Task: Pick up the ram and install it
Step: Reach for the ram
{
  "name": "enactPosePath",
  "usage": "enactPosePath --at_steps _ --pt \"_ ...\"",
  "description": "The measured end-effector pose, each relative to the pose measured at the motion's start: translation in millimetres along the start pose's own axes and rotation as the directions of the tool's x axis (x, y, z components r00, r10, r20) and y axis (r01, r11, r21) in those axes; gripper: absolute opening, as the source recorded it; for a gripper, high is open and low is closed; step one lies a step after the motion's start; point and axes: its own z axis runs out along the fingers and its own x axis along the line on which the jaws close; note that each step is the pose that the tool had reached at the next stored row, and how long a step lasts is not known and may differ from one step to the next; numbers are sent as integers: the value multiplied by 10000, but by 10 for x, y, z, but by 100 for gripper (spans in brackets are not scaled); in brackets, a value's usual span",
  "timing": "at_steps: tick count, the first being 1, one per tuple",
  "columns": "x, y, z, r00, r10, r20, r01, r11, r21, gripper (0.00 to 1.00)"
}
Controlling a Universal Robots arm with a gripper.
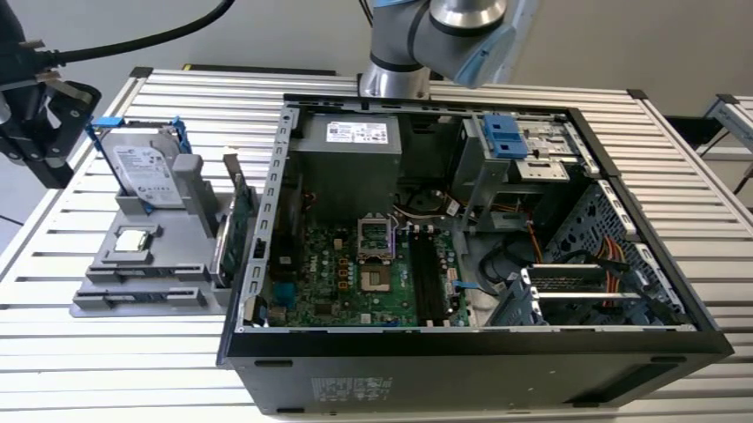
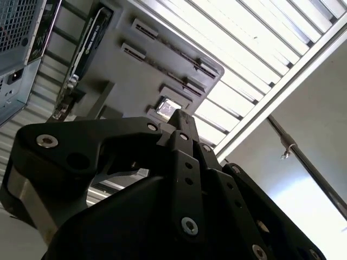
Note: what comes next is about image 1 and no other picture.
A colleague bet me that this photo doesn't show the RAM stick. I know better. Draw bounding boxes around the RAM stick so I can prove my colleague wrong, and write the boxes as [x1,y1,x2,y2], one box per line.
[103,287,199,305]
[114,265,200,279]

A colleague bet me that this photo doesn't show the metal socket cover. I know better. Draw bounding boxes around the metal socket cover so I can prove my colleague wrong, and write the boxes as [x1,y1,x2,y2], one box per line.
[357,214,395,262]

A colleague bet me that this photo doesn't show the blue plastic drive latch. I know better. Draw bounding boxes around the blue plastic drive latch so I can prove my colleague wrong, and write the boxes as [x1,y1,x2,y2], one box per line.
[481,113,525,160]

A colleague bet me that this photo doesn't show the thin orange wire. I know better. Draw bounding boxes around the thin orange wire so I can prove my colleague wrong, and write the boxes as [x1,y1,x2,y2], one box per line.
[525,219,544,265]

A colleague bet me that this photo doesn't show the silver CPU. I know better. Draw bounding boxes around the silver CPU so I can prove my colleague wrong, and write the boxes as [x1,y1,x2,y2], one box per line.
[114,228,152,252]

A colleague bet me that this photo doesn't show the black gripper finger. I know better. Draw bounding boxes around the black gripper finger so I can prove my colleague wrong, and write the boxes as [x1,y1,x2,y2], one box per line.
[0,80,103,190]

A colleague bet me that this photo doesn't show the grey power supply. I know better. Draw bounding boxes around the grey power supply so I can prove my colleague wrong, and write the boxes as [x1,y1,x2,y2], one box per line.
[291,112,405,221]

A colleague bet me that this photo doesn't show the thin locking lever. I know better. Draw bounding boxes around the thin locking lever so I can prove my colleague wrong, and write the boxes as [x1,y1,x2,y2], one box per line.
[389,221,413,262]

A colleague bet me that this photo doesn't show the hard disk in blue carrier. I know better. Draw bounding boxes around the hard disk in blue carrier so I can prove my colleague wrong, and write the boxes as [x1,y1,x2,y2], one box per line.
[84,113,190,211]

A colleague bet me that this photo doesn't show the blue flat wire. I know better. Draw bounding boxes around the blue flat wire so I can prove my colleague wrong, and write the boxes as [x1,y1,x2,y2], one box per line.
[451,280,507,294]

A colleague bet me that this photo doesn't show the green motherboard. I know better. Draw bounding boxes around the green motherboard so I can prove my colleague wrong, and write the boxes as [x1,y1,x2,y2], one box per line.
[267,218,471,328]

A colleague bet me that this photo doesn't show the black wire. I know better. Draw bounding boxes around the black wire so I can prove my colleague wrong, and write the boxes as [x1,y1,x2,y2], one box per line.
[478,233,534,294]

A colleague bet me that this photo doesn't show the CPU socket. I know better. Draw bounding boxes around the CPU socket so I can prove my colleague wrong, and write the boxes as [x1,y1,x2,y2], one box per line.
[359,263,394,295]

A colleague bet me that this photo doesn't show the round black speaker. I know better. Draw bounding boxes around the round black speaker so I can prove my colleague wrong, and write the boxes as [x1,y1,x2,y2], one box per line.
[405,189,451,217]

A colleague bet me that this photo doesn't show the grey parts rack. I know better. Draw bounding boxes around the grey parts rack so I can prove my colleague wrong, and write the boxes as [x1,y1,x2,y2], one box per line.
[68,153,260,318]

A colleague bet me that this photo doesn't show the black camera cable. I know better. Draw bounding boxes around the black camera cable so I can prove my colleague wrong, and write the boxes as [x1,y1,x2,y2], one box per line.
[20,0,236,85]

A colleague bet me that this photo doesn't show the grey metal disk bay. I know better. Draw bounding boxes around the grey metal disk bay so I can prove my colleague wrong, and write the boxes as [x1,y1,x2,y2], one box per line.
[486,262,649,327]

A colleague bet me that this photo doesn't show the black PC case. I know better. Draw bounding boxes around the black PC case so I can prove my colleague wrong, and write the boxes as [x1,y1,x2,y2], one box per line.
[215,92,736,415]

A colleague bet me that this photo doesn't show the green graphics card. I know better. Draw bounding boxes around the green graphics card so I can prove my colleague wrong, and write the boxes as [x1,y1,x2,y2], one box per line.
[211,152,260,287]

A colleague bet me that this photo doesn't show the orange yellow red wire bundle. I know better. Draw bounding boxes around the orange yellow red wire bundle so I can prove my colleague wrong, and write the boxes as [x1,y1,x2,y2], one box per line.
[598,236,629,309]

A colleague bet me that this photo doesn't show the metal slat side table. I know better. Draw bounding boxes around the metal slat side table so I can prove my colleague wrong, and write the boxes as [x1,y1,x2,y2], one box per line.
[697,93,753,160]

